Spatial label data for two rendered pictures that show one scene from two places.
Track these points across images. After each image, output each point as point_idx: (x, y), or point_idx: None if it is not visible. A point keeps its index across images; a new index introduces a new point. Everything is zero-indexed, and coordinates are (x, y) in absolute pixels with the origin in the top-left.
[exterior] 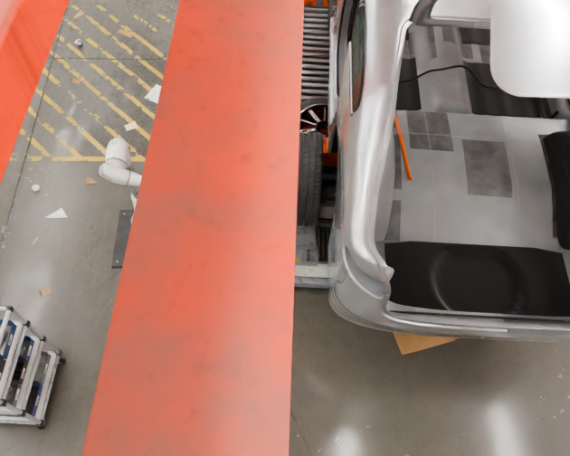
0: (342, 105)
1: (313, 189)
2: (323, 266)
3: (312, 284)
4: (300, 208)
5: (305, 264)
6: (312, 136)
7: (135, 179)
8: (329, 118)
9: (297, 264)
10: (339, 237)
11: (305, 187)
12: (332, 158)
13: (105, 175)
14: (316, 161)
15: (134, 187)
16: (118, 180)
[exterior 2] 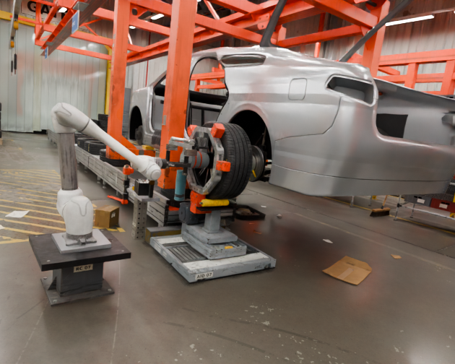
0: (243, 81)
1: (244, 138)
2: (249, 255)
3: (253, 263)
4: (240, 153)
5: (236, 253)
6: None
7: (94, 123)
8: None
9: (230, 254)
10: (308, 104)
11: (239, 136)
12: None
13: (65, 108)
14: (235, 125)
15: (71, 167)
16: (79, 116)
